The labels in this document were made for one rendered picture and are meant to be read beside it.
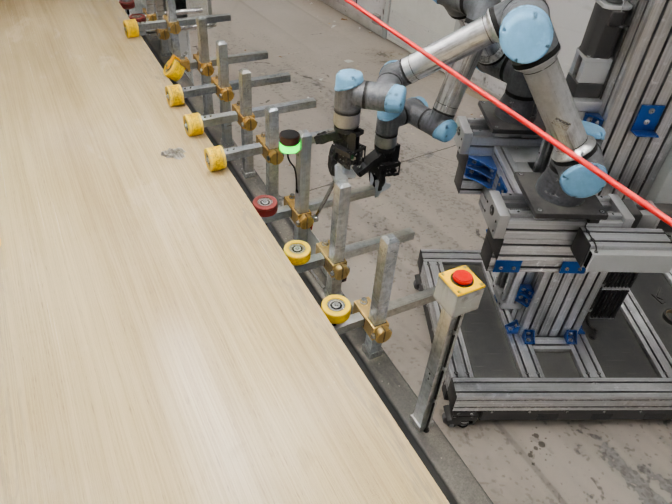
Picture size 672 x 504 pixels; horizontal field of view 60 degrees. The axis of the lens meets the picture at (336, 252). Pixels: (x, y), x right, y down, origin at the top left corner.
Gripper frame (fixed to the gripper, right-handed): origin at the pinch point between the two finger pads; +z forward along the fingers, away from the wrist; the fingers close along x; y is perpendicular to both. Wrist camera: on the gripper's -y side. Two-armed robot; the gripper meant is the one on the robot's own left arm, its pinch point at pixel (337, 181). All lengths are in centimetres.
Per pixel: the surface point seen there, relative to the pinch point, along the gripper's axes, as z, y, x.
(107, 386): 12, 9, -87
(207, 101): 18, -104, 29
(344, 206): -4.8, 14.7, -14.0
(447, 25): 58, -153, 307
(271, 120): -7.7, -32.4, 2.6
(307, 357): 13, 35, -49
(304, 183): 2.5, -9.1, -5.5
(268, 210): 10.8, -15.0, -15.6
